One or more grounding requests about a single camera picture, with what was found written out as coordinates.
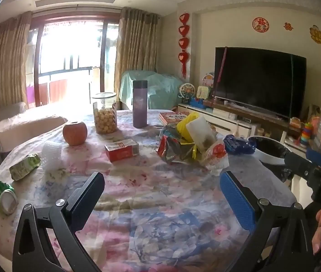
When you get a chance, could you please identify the toy ferris wheel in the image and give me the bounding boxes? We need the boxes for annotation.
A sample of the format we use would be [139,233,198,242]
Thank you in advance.
[178,83,195,105]

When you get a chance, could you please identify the red heart hanging decoration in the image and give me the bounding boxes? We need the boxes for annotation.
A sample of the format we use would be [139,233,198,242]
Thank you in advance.
[178,13,191,78]

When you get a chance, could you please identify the green printed packet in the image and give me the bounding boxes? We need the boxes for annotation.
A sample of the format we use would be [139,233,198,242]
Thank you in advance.
[9,153,41,181]

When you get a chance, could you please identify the blue plastic toy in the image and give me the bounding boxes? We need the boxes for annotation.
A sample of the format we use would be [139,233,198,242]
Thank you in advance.
[189,98,206,109]

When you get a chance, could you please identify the blue plastic wrapper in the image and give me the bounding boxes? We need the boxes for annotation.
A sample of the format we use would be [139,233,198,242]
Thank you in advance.
[223,134,256,155]

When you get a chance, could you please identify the stack of picture books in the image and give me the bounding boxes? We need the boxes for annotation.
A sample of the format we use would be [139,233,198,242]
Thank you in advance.
[159,112,191,125]

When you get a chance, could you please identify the sliding glass balcony door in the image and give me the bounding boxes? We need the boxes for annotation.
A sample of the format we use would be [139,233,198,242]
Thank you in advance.
[30,8,121,108]

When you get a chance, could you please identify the round red wall decal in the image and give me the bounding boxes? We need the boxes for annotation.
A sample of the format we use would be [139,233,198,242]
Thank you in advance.
[252,17,270,34]

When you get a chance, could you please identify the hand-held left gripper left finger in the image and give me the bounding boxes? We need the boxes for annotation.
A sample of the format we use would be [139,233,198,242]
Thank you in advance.
[12,171,106,272]

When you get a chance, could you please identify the round colourful toy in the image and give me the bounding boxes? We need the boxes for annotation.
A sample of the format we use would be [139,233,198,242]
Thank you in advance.
[202,73,215,88]

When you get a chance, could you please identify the beige curtain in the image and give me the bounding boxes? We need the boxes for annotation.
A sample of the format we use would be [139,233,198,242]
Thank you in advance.
[114,7,161,111]
[0,11,33,109]

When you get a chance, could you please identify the red white cardboard box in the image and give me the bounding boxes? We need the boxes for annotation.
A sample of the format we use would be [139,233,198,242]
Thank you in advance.
[105,139,140,163]

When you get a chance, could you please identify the pink plastic rod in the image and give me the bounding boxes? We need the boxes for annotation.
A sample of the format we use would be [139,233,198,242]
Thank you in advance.
[216,47,229,91]

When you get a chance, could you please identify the grey damask tablecloth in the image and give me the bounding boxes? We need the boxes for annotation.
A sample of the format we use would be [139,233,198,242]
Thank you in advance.
[223,154,297,233]

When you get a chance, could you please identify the wooden television riser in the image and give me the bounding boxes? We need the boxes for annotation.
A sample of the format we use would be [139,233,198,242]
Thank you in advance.
[203,99,303,136]

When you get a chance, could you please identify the floral tablecloth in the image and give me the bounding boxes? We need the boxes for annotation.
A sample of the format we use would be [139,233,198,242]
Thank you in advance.
[0,109,263,272]

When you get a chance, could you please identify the white foam fruit net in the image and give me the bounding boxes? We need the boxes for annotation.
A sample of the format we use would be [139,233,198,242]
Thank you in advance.
[42,141,62,172]

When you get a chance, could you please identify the silver snack wrapper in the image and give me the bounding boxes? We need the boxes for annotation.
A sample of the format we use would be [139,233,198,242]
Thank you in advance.
[156,125,198,165]

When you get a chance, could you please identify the red white plastic wrapper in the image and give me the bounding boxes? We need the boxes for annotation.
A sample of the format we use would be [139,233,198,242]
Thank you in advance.
[203,143,229,170]

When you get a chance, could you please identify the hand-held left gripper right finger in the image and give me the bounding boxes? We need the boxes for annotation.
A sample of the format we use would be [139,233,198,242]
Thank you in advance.
[219,171,315,272]

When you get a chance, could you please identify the glass jar of snack balls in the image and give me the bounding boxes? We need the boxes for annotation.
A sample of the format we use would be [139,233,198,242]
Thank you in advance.
[92,92,118,135]

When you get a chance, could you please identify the pink covered sofa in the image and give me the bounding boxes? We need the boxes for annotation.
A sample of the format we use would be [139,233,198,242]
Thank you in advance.
[0,100,69,182]

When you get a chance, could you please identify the purple thermos bottle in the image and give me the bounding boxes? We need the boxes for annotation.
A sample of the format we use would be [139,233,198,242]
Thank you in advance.
[132,80,148,129]

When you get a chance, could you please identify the stacking ring toy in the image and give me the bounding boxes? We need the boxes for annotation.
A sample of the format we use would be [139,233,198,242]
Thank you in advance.
[300,122,314,145]

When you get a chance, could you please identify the teal cloth covered furniture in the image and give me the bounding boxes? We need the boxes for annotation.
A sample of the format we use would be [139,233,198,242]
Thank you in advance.
[119,70,179,111]

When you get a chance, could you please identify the black flat television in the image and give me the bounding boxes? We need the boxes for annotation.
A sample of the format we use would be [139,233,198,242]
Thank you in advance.
[213,47,307,119]

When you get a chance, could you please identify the gold red wall decal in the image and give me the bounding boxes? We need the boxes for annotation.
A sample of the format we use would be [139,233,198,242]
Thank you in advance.
[309,25,321,44]

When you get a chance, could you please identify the white television cabinet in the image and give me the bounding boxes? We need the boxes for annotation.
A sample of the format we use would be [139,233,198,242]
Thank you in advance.
[178,103,314,153]

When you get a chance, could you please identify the red apple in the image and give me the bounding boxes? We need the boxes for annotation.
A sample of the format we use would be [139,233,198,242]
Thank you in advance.
[62,121,88,147]

